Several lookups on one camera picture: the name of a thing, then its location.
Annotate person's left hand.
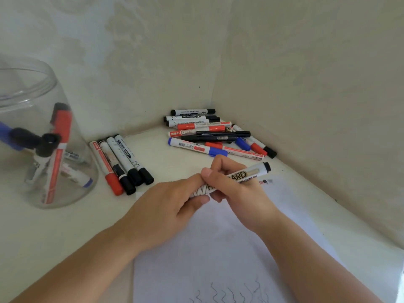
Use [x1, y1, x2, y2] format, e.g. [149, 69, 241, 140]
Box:
[115, 173, 211, 253]

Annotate person's right hand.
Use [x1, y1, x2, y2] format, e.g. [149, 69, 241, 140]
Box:
[200, 154, 285, 238]

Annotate long white black-cap marker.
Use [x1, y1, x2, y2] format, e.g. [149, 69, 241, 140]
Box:
[50, 102, 71, 125]
[189, 162, 272, 199]
[114, 134, 155, 186]

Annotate worn white black-ended marker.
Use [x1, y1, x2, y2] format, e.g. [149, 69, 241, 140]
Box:
[98, 140, 137, 196]

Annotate white marker chunky black cap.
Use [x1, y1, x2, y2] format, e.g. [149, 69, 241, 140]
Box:
[106, 137, 144, 187]
[9, 128, 88, 165]
[24, 133, 62, 185]

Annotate red cap white barrel marker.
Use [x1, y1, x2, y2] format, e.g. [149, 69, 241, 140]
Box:
[89, 141, 125, 197]

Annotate white paper sheet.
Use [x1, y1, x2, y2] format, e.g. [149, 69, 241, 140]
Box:
[132, 175, 345, 303]

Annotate pile of assorted markers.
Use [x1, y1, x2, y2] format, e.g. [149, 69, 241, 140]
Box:
[164, 108, 278, 162]

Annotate slim red striped marker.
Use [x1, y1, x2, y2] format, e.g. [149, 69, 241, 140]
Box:
[45, 110, 73, 205]

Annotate transparent plastic jar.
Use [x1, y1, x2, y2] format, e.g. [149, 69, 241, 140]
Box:
[0, 55, 99, 209]

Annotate blue cap gold label marker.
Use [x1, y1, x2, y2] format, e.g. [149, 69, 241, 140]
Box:
[0, 121, 94, 189]

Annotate person's left forearm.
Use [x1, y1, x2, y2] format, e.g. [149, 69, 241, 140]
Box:
[9, 227, 146, 303]

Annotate person's right forearm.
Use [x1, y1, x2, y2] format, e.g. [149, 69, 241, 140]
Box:
[260, 217, 384, 303]

